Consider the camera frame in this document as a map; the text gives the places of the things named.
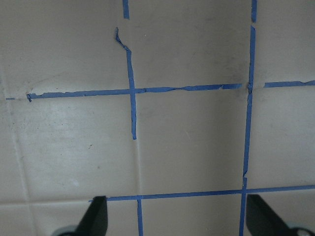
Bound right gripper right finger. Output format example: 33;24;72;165
246;194;298;236

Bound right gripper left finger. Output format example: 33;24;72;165
74;196;108;236

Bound brown paper table cover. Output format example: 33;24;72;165
0;0;315;236

